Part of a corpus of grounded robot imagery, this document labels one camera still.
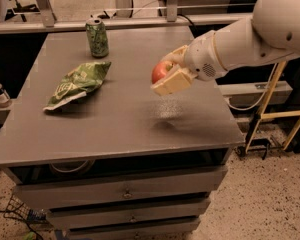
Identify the green soda can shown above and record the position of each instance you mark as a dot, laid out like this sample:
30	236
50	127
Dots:
97	37

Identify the wire basket on floor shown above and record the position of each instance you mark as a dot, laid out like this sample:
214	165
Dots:
18	210

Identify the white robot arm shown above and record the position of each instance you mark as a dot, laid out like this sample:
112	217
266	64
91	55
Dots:
270	35

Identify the metal railing frame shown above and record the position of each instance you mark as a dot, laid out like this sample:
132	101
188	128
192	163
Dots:
159	13

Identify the red apple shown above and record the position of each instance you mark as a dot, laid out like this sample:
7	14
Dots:
161	70

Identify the yellow rolling cart frame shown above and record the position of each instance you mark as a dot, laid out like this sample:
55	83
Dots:
261	115

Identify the green chip bag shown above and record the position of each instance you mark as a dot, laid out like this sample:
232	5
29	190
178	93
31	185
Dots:
78	83

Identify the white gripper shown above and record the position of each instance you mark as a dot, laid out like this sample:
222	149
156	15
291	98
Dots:
200	56

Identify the grey drawer cabinet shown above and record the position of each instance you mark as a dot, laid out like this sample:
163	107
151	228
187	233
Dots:
123	163

